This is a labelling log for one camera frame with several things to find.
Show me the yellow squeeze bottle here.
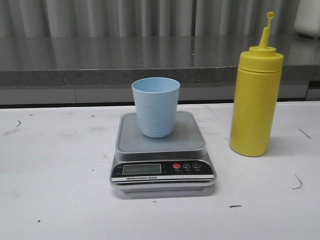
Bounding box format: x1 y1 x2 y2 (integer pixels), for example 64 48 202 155
229 12 284 157

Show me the white kitchen appliance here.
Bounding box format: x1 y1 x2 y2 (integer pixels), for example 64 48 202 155
294 0 320 39

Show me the silver electronic kitchen scale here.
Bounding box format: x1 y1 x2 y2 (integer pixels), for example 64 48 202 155
109 111 217 198

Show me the grey stone counter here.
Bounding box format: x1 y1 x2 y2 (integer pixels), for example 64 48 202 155
0 34 320 106

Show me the light blue plastic cup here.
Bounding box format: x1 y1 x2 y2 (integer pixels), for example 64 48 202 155
131 77 180 138

